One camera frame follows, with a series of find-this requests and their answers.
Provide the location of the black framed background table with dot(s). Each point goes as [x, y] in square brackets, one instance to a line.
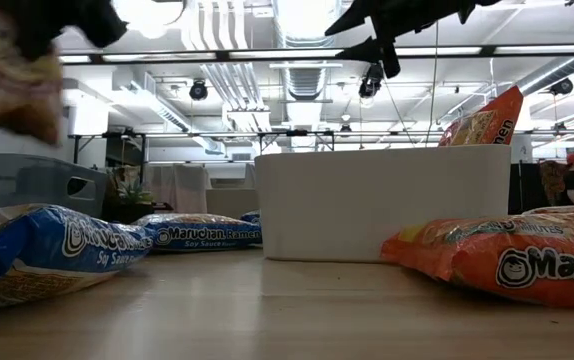
[192, 134]

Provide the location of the potted succulent plant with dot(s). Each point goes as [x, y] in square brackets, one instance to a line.
[134, 195]

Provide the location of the white plastic bin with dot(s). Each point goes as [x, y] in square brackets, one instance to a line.
[367, 200]

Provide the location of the patterned orange tapestry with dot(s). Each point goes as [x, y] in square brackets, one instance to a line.
[552, 182]

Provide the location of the translucent grey plastic bin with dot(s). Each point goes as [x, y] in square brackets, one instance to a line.
[232, 202]

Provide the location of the black ceiling spot lamp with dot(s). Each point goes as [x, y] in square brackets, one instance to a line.
[198, 91]
[562, 86]
[369, 85]

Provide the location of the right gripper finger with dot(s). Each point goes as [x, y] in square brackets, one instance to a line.
[362, 17]
[372, 50]

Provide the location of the black aluminium rig frame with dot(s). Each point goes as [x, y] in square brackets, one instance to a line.
[287, 53]

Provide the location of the red Maruchan ramen pack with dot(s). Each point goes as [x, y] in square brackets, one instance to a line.
[567, 210]
[12, 95]

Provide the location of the silver ribbed ceiling duct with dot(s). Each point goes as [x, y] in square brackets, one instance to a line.
[307, 80]

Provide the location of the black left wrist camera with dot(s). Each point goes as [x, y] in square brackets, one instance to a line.
[104, 22]

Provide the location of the orange Maruchan ramen pack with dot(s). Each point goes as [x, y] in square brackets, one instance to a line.
[487, 122]
[492, 260]

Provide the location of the white draped cloth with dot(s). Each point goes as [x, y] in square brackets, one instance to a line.
[177, 187]

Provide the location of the grey round ceiling duct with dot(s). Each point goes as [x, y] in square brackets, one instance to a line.
[557, 70]

